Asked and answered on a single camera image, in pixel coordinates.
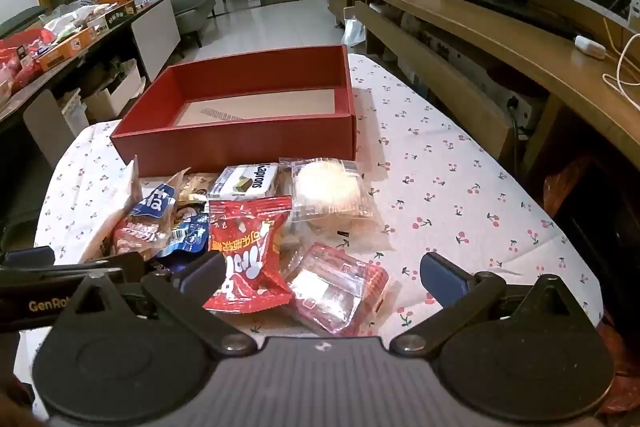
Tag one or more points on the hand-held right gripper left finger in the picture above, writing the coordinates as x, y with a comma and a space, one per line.
205, 272

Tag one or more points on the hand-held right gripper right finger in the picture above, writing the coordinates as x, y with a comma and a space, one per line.
442, 277

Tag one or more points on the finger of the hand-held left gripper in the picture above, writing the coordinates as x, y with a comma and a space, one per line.
132, 267
30, 255

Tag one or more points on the blue wafer biscuit packet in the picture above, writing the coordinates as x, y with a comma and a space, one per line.
165, 264

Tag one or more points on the red and blue snack packet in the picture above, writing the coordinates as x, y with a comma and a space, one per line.
140, 232

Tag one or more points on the red gummy candy packet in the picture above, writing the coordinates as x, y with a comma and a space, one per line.
245, 247

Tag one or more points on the white snack packet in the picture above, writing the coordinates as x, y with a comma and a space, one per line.
120, 202

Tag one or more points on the gold coffee bean packet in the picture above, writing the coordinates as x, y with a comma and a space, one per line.
197, 187

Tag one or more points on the white wafer packet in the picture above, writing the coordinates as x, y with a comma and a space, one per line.
245, 182

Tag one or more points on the red clear pastry packet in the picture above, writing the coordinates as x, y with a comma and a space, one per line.
335, 287

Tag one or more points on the red cardboard box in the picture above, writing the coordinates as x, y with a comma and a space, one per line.
240, 137

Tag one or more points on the clear round cake packet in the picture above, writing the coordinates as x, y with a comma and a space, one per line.
325, 189

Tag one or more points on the cherry print tablecloth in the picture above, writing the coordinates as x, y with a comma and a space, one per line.
450, 187

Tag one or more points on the white cardboard box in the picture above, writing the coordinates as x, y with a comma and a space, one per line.
117, 89

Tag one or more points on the white power strip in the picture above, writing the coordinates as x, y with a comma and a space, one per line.
512, 112

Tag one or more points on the red plastic bag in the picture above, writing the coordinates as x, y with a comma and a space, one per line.
22, 57

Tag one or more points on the low table with white panel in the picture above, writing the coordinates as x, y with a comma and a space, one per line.
160, 32

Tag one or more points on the dark and orange snack box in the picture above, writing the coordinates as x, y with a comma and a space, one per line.
112, 18

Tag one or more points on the wooden television cabinet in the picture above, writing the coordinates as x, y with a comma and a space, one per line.
500, 27

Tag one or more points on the clear plastic bag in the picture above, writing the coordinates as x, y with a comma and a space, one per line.
355, 32

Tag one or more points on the grey sofa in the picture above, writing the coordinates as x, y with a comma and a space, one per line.
192, 7

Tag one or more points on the white power adapter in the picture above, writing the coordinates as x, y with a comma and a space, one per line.
590, 47

